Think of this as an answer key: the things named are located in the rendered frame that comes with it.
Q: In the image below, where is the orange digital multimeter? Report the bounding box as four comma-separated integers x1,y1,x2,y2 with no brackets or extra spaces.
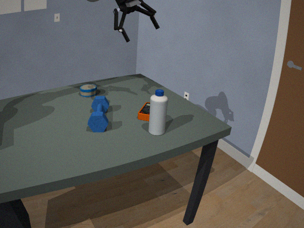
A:
138,102,150,121

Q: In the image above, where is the tan and blue round tin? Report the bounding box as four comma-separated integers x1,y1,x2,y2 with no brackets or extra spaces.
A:
80,84,97,98

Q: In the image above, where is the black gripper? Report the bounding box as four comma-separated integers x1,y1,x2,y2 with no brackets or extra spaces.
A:
113,0,160,42

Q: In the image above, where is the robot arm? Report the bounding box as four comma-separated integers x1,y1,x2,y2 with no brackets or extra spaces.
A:
87,0,140,7

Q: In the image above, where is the blue dumbbell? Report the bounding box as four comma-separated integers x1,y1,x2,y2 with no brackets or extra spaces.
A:
88,96,109,133

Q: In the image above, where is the white bottle with blue cap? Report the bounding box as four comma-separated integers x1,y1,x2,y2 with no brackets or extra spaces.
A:
149,89,168,135

